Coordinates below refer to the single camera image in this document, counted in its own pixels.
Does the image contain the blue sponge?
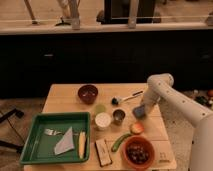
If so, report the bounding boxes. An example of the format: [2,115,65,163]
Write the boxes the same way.
[133,105,145,119]

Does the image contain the red apple piece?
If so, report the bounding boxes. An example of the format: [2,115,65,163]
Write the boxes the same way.
[130,122,144,135]

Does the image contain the small metal cup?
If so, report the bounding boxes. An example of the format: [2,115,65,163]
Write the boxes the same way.
[113,109,125,125]

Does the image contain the dark low cabinet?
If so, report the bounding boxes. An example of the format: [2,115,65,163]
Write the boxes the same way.
[0,30,213,98]

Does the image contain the orange bowl with dark fruit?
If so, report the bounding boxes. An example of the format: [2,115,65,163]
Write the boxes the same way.
[122,136,155,171]

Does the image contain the light green lid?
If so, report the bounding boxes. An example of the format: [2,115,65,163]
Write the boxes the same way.
[94,104,106,115]

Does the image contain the green plastic tray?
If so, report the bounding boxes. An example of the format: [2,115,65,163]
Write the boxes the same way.
[20,112,90,165]

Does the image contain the black white dish brush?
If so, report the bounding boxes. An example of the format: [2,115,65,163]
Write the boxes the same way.
[111,91,142,106]

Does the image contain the green pepper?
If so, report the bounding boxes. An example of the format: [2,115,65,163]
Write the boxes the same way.
[111,133,132,152]

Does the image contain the white cup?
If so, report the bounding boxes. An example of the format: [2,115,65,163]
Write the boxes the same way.
[95,112,111,130]

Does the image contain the black stand legs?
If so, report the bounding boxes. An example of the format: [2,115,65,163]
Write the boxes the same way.
[0,107,25,155]

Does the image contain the grey cloth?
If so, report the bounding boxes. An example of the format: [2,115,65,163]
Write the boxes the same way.
[54,128,75,155]

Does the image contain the yellow corn cob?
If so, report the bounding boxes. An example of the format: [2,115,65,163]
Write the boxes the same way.
[78,132,86,159]

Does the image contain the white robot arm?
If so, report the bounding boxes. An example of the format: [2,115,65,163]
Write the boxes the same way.
[142,73,213,171]

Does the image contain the dark red bowl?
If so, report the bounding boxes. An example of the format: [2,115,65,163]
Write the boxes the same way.
[78,84,98,105]

